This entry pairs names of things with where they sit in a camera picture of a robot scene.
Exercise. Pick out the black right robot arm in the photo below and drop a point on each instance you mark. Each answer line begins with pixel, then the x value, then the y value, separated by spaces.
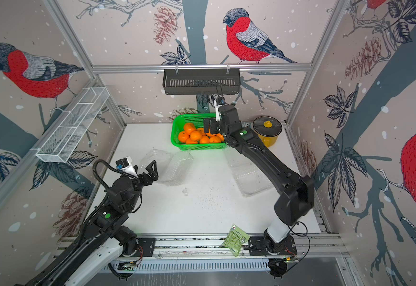
pixel 296 192

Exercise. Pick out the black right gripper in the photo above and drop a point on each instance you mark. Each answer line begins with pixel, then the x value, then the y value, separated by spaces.
pixel 214 128

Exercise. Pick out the white wire wall basket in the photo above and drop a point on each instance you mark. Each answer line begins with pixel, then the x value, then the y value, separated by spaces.
pixel 63 141

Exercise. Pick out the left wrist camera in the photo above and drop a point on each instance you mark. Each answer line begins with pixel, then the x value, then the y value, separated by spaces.
pixel 124 165

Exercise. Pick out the yellow pot with lid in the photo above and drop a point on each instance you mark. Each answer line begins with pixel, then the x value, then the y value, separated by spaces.
pixel 268 129

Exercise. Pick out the green plastic basket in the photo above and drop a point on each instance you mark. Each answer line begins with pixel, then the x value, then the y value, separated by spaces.
pixel 197 120

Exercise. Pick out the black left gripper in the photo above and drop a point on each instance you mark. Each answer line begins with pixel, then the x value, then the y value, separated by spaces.
pixel 153 176

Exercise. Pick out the clear plastic clamshell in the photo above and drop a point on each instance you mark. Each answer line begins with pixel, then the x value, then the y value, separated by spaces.
pixel 248 177
pixel 173 168

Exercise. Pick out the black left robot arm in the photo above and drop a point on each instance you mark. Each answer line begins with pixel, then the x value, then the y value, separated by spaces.
pixel 123 187

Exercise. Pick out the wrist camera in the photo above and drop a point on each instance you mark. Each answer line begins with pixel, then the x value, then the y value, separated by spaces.
pixel 124 165
pixel 218 103

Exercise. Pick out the green sachet on rail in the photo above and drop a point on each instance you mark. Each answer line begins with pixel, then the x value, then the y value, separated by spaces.
pixel 235 239

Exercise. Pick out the black wire shelf basket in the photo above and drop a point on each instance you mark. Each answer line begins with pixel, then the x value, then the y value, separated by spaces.
pixel 202 82

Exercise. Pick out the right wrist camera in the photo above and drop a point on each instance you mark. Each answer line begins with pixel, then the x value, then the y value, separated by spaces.
pixel 218 103

